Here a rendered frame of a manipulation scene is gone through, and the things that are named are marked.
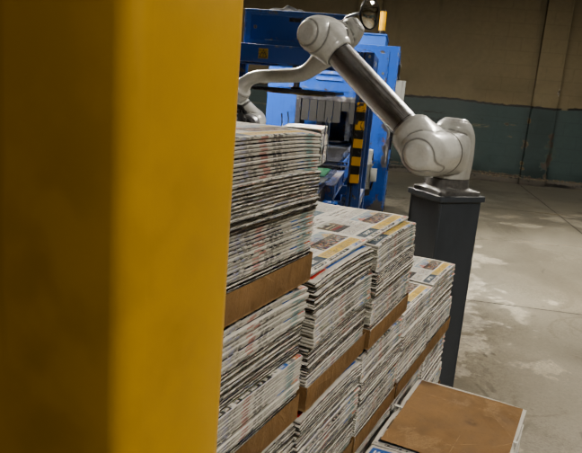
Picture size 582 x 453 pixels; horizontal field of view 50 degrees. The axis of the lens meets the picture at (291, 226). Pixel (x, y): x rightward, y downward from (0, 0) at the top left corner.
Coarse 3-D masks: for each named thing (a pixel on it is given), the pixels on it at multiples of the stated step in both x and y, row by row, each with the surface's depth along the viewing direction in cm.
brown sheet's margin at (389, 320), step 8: (408, 296) 151; (400, 304) 145; (392, 312) 140; (400, 312) 146; (384, 320) 134; (392, 320) 141; (376, 328) 129; (384, 328) 136; (368, 336) 126; (376, 336) 131
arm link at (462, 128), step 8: (440, 120) 227; (448, 120) 224; (456, 120) 223; (464, 120) 225; (448, 128) 223; (456, 128) 222; (464, 128) 223; (472, 128) 227; (456, 136) 220; (464, 136) 222; (472, 136) 225; (464, 144) 221; (472, 144) 225; (464, 152) 221; (472, 152) 227; (464, 160) 222; (472, 160) 229; (456, 168) 222; (464, 168) 225; (440, 176) 227; (448, 176) 226; (456, 176) 226; (464, 176) 227
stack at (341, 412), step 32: (416, 256) 206; (416, 288) 173; (448, 288) 197; (416, 320) 163; (384, 352) 140; (416, 352) 171; (352, 384) 122; (384, 384) 145; (320, 416) 109; (352, 416) 126; (384, 416) 152; (320, 448) 110
